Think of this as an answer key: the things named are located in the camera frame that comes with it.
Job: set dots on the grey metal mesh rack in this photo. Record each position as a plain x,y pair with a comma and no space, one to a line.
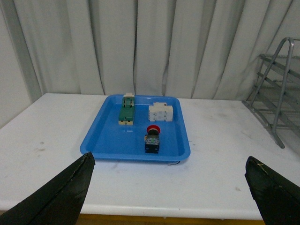
275,98

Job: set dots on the green knife switch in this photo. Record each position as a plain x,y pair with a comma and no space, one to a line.
127,111

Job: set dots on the white circuit breaker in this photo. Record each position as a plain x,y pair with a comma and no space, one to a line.
160,111

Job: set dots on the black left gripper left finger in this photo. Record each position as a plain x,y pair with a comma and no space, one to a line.
59,201

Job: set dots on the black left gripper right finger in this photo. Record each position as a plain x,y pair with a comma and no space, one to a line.
277,198

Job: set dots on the white curtain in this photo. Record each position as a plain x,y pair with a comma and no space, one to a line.
202,49

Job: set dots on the red emergency stop button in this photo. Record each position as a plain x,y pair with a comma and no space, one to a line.
151,139

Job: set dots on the blue plastic tray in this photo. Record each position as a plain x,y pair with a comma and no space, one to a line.
108,140

